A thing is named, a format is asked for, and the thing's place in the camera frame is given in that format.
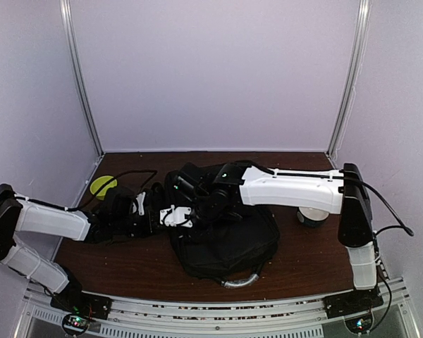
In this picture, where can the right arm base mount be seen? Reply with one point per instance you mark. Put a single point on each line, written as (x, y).
(351, 302)

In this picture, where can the black student backpack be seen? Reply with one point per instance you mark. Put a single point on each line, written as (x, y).
(231, 253)

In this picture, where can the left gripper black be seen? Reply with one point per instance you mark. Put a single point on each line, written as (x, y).
(151, 217)

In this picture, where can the aluminium frame post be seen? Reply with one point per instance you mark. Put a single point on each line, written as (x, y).
(354, 68)
(66, 15)

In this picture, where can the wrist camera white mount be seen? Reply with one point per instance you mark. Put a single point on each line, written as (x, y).
(176, 216)
(138, 204)

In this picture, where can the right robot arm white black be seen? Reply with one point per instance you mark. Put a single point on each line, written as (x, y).
(316, 195)

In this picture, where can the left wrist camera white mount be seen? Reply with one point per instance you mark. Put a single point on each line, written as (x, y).
(138, 204)

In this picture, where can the lime green bowl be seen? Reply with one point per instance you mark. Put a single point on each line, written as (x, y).
(101, 185)

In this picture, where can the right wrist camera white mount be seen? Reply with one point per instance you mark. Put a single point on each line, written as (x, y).
(176, 216)

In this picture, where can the right aluminium frame post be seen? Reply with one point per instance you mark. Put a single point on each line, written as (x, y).
(354, 68)

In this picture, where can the left aluminium frame post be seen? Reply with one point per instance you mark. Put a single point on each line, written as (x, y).
(66, 15)

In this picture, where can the white blue ceramic bowl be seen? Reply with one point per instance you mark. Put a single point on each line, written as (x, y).
(312, 218)

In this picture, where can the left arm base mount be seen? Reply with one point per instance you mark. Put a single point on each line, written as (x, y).
(88, 306)

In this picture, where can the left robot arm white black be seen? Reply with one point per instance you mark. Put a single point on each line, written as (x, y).
(20, 213)

